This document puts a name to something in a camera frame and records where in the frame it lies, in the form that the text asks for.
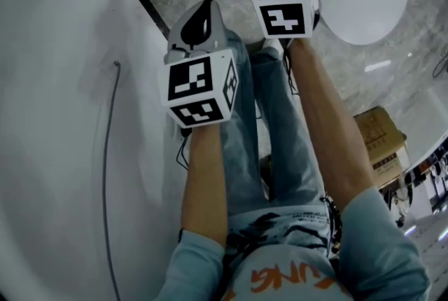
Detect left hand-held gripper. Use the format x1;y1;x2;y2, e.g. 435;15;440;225
160;0;241;129

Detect person's left forearm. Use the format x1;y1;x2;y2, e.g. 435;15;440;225
179;124;229;249

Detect white shoe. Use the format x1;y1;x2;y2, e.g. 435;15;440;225
262;38;285;50

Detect light blue jeans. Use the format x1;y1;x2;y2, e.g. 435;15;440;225
216;29;334;249

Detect cardboard box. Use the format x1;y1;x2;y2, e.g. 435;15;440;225
352;106;411;189

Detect dark background furniture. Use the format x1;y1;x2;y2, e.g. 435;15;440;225
384;143;448;228

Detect light blue sweatshirt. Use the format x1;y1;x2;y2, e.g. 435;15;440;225
153;186;432;301

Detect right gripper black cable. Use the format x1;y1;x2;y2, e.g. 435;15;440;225
282;43;299;96

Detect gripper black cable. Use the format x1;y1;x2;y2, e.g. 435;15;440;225
176;127;193;169
282;43;299;96

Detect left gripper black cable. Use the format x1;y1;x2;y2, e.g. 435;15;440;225
176;127;193;169

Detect grey wall cable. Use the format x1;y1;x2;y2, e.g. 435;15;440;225
101;60;122;301

